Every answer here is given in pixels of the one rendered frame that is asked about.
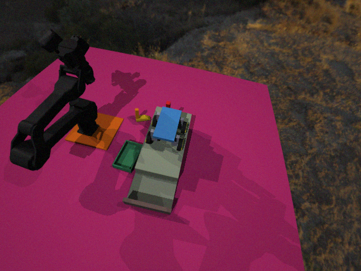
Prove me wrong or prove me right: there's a grey ramp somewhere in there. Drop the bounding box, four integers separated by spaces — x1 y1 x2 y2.
122 112 192 215

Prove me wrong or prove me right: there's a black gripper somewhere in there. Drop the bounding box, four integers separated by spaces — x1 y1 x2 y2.
38 29 63 54

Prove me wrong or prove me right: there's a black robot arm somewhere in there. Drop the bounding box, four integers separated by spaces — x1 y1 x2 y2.
10 35 99 171

